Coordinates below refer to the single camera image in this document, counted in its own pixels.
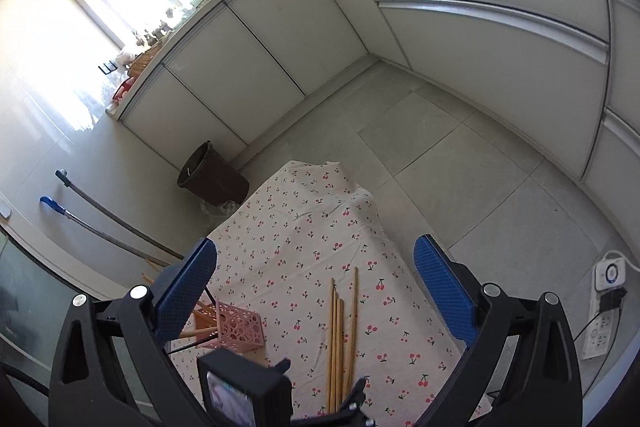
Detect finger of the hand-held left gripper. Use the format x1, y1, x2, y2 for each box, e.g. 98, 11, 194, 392
292, 378, 373, 427

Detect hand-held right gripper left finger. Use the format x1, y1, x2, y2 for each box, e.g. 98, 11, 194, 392
48, 237, 217, 427

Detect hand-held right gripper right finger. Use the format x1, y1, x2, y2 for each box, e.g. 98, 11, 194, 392
414, 234, 583, 427

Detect black chopstick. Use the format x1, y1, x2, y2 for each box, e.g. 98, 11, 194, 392
166, 340, 217, 354

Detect pink perforated utensil holder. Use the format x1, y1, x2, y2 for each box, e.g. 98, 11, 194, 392
215, 300, 266, 350

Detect clear plastic bag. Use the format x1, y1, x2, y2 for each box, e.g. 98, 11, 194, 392
199, 201, 240, 222

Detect brown trash bin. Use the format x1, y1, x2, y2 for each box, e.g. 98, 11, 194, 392
177, 140, 250, 206

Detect cherry print tablecloth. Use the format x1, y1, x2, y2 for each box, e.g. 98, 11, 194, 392
165, 159, 493, 427

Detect frosted glass door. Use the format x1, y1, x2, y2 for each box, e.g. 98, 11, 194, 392
0, 227, 151, 408

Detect white power strip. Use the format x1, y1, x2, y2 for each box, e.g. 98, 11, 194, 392
581, 311, 615, 361

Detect white timer plug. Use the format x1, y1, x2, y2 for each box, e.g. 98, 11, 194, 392
593, 251, 627, 293

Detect black plug adapter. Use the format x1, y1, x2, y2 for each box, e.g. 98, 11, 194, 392
599, 288, 628, 314

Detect wicker basket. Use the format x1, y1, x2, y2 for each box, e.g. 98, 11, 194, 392
127, 44, 166, 78

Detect small figurines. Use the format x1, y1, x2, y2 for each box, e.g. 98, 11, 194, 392
131, 19, 171, 48

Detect grey black tipped broom handle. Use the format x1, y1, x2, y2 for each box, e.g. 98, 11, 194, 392
55, 168, 185, 259

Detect blue grip mop handle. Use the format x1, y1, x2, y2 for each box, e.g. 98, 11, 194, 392
40, 196, 171, 268

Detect black power cable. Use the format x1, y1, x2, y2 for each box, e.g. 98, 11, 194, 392
570, 307, 603, 344

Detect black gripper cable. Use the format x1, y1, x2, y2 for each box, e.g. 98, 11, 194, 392
0, 359, 51, 395

